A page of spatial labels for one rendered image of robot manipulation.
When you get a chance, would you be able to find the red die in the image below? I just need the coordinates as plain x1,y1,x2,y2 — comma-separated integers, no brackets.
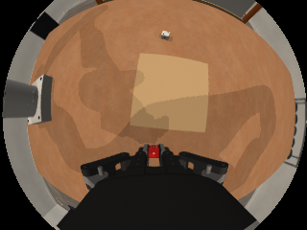
149,145,159,158

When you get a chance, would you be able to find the tan square mat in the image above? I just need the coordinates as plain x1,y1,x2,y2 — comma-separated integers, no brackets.
130,54,208,132

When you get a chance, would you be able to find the white die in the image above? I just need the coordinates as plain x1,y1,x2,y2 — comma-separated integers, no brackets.
161,31,170,40

